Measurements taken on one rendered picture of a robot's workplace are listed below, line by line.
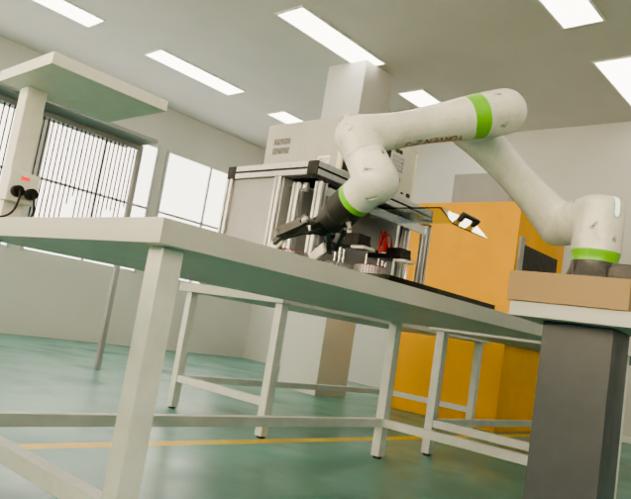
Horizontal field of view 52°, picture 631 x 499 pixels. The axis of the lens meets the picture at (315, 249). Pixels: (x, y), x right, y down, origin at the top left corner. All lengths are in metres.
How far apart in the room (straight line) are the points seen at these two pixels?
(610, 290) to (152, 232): 1.10
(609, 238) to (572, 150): 6.05
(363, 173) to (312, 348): 4.79
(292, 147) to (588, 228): 1.06
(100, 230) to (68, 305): 7.24
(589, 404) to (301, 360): 4.70
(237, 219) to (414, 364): 4.04
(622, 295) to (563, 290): 0.14
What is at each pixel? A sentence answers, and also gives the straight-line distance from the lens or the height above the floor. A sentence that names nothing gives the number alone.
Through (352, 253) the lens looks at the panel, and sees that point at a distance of 2.44.
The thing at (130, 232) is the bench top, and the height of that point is 0.72.
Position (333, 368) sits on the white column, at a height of 0.26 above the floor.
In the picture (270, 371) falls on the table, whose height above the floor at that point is 0.34.
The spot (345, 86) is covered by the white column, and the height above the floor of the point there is 3.04.
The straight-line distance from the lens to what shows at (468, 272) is 5.96.
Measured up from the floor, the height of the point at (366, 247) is 0.88.
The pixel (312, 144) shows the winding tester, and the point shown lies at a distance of 2.33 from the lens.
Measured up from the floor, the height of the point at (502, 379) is 0.43.
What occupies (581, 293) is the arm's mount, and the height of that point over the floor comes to 0.78.
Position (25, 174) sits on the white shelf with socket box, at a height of 0.90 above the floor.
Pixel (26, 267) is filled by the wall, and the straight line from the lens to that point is 8.41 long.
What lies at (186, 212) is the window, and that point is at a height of 1.96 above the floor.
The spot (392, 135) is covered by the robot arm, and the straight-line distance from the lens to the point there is 1.61.
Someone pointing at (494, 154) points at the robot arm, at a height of 1.15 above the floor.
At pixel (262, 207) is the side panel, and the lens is 2.23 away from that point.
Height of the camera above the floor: 0.58
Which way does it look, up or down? 7 degrees up
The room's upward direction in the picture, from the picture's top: 9 degrees clockwise
